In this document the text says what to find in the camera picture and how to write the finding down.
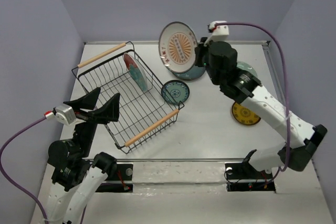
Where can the light green flower plate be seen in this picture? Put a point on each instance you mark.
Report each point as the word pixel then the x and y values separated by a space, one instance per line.
pixel 247 67

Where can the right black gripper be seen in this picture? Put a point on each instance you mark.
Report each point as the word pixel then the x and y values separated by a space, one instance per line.
pixel 200 50

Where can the black wire dish rack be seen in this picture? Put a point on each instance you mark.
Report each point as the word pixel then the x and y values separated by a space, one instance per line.
pixel 143 114

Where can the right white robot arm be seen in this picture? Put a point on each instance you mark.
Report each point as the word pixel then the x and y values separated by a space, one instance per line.
pixel 301 138

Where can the white orange sunburst plate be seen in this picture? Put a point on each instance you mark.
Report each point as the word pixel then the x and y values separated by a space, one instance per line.
pixel 177 43

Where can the small yellow patterned dish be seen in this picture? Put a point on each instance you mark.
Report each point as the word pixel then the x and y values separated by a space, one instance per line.
pixel 243 115

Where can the dark teal speckled plate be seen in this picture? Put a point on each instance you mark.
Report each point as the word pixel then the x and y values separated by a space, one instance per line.
pixel 193 74

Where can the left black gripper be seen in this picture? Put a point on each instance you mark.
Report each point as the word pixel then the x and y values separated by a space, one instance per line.
pixel 105 113

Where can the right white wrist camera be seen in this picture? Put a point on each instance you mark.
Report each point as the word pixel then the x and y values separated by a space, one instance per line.
pixel 218 30

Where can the small blue patterned dish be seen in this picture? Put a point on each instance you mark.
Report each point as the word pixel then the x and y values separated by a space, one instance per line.
pixel 175 92

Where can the red and teal floral plate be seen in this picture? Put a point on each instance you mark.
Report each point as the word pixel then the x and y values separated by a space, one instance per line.
pixel 136 71

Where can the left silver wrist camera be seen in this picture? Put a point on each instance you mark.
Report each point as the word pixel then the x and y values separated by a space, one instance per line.
pixel 65 114

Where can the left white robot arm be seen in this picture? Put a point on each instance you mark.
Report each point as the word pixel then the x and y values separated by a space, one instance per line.
pixel 75 179

